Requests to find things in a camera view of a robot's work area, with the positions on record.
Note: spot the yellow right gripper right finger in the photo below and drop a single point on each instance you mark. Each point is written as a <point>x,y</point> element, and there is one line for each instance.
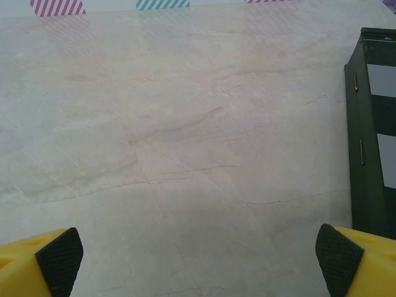
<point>365,266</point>

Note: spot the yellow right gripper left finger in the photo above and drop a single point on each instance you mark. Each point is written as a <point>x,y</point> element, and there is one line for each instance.
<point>24,269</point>

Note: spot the black and grey checkerboard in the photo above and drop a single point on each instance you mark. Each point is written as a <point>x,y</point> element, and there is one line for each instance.
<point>362,123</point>

